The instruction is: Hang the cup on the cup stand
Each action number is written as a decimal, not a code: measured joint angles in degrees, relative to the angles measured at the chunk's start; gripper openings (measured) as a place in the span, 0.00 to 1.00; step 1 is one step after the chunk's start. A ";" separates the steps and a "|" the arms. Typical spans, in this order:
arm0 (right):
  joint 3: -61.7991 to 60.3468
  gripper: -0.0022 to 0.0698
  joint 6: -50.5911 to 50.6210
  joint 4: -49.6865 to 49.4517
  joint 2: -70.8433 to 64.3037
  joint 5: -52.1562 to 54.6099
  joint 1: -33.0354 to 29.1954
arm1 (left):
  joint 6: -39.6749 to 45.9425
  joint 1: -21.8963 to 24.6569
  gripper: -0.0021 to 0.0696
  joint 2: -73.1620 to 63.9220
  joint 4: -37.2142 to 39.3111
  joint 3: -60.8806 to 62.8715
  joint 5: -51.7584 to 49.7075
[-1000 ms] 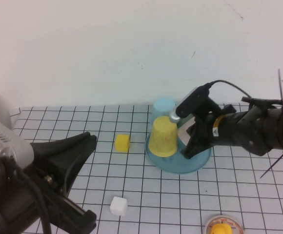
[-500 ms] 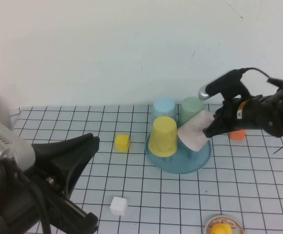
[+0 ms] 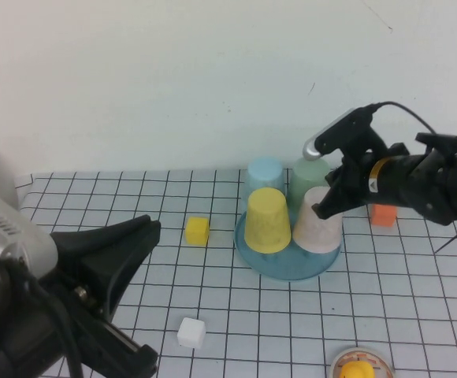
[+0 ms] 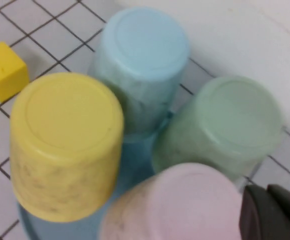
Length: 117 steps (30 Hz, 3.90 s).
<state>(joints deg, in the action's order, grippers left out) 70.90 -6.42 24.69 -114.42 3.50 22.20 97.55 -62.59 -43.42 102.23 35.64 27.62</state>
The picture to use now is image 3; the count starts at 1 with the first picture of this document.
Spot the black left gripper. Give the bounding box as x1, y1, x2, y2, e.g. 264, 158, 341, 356
0, 214, 162, 378

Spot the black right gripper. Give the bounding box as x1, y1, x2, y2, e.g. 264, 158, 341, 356
310, 149, 376, 221

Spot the pink plastic cup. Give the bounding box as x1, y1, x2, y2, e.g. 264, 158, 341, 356
292, 187, 343, 254

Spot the light green plastic cup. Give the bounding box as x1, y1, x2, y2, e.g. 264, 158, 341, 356
287, 157, 331, 208

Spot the light blue plastic cup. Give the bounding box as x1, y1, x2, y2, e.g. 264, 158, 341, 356
245, 156, 285, 208

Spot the yellow plastic cup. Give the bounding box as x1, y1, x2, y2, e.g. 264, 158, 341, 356
244, 187, 292, 254

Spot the blue cup stand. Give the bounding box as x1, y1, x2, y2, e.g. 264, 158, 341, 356
234, 208, 342, 281

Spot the orange cube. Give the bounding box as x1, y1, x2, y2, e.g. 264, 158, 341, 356
370, 203, 398, 227

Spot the yellow cube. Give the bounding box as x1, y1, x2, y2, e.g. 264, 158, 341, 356
184, 216, 210, 247

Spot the white black-grid tablecloth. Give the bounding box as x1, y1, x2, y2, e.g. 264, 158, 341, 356
15, 167, 457, 378

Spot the white cube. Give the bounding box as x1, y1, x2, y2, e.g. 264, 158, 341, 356
176, 317, 206, 350

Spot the black zip tie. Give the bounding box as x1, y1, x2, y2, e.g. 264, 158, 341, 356
434, 219, 457, 254

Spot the orange rimmed plate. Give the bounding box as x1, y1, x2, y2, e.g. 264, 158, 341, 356
329, 346, 396, 378

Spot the yellow rubber duck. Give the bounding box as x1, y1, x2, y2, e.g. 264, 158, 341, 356
338, 361, 375, 378

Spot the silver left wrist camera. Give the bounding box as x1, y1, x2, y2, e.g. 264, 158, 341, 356
0, 181, 59, 279

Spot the black right camera cable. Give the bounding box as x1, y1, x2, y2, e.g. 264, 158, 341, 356
370, 101, 439, 135

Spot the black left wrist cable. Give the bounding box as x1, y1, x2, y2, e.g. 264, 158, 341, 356
7, 259, 86, 378

